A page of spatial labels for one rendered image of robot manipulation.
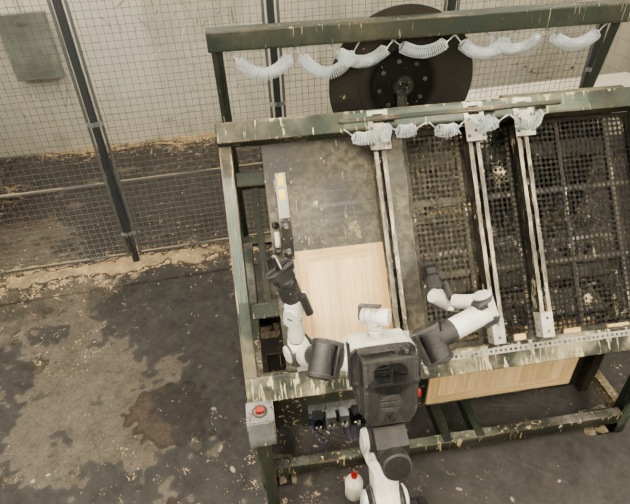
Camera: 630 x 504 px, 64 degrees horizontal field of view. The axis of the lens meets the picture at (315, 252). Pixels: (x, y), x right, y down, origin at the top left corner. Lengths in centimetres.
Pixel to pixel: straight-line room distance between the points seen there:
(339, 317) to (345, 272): 22
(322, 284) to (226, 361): 150
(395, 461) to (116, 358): 253
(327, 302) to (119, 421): 177
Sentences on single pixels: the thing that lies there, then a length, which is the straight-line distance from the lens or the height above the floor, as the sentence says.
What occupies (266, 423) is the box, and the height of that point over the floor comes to 92.
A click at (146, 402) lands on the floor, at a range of 370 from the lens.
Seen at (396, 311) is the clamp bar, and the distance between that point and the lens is 248.
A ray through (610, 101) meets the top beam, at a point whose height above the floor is 182.
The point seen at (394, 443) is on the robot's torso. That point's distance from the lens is 206.
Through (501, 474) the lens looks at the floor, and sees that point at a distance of 335.
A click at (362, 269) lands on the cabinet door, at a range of 249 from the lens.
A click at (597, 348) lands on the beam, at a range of 294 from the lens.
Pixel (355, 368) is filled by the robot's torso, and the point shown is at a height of 131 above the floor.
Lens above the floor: 280
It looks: 37 degrees down
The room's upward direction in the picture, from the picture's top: 2 degrees counter-clockwise
